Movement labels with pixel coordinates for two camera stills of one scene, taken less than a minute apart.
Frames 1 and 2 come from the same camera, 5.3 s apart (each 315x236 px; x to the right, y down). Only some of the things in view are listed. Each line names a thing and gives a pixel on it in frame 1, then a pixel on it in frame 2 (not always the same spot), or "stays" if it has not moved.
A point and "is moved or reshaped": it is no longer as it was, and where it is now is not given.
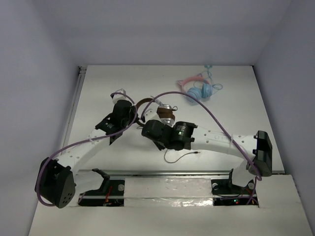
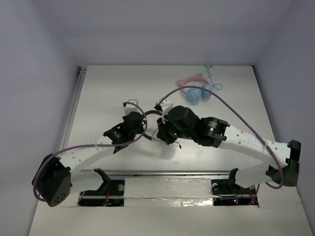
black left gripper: (125, 108) -> (140, 120)
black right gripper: (160, 145) -> (163, 132)
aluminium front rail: (182, 172) stays
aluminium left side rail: (81, 71) stays
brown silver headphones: (165, 112) is moved or reshaped
